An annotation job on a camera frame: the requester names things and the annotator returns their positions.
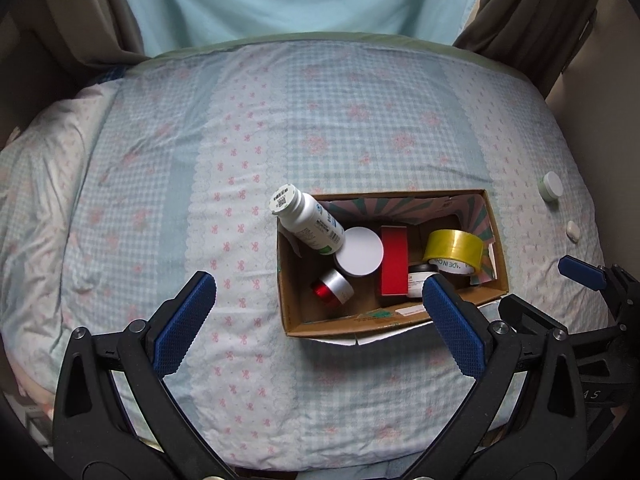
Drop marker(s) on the light patterned pillow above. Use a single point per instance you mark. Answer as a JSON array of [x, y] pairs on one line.
[[45, 200]]

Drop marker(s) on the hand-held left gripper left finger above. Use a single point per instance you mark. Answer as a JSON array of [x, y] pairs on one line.
[[185, 327]]

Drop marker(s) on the large white lid jar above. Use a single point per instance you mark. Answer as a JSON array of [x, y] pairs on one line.
[[359, 256]]

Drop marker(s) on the small white capsule case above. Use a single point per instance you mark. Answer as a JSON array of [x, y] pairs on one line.
[[573, 230]]

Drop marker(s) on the white bottle green label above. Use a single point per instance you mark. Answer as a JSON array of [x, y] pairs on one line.
[[310, 222]]

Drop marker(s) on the brown left curtain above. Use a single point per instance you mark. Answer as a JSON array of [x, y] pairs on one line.
[[100, 20]]

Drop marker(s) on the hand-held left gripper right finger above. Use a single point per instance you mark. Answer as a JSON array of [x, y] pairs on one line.
[[452, 327]]

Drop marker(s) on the red silver round jar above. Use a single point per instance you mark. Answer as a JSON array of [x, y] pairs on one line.
[[332, 287]]

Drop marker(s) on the cardboard box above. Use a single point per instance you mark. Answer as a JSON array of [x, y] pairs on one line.
[[320, 305]]

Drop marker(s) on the yellow tape roll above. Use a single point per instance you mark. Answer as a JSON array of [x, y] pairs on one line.
[[452, 250]]

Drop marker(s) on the small green white jar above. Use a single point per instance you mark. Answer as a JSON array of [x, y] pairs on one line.
[[551, 185]]

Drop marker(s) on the red rectangular box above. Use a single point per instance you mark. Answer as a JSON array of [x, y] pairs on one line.
[[393, 260]]

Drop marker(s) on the brown right curtain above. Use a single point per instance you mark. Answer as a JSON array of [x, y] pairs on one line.
[[530, 25]]

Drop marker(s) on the small black lid jar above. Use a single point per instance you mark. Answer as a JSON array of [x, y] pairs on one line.
[[419, 280]]

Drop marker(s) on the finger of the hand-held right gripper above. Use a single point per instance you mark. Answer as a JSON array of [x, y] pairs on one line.
[[530, 312], [582, 272]]

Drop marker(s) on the brown curtain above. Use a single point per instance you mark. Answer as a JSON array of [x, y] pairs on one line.
[[100, 20], [530, 25]]

